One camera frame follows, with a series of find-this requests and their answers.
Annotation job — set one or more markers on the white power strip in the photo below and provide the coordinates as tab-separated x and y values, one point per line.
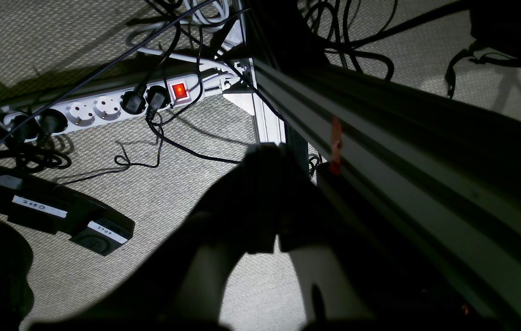
102	103

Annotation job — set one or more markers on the black foot pedal box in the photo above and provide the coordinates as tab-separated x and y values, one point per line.
41	205

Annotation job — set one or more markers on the aluminium table frame rail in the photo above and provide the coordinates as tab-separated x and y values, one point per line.
445	174

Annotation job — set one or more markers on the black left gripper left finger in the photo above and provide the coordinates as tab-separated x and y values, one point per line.
180	286

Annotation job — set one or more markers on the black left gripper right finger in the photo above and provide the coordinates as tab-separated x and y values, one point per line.
357	278

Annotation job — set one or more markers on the black shoe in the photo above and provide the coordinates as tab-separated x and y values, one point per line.
16	295

